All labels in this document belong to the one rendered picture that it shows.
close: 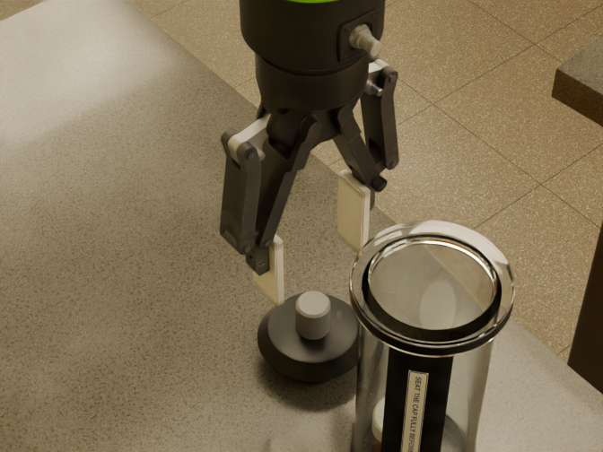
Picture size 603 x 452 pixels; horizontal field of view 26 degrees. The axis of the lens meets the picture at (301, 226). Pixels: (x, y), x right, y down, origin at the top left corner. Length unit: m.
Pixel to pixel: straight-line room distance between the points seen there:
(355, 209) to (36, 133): 0.43
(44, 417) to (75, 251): 0.18
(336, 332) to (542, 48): 1.90
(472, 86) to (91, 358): 1.79
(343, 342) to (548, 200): 1.54
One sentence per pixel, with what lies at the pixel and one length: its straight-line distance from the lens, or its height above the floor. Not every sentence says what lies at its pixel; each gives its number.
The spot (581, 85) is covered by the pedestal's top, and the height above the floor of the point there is 0.94.
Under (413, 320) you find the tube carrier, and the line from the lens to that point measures 0.96.
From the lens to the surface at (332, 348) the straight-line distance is 1.06.
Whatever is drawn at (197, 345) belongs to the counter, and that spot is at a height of 0.94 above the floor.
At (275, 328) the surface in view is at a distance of 1.07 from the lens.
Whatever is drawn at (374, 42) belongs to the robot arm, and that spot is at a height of 1.31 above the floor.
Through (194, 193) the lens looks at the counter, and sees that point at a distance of 1.23.
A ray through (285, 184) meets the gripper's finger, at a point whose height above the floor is 1.18.
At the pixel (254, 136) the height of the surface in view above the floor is 1.23.
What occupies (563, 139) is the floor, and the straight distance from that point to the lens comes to 2.70.
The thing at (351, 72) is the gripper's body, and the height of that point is 1.27.
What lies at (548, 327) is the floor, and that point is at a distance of 2.36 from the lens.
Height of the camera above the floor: 1.82
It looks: 47 degrees down
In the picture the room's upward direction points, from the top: straight up
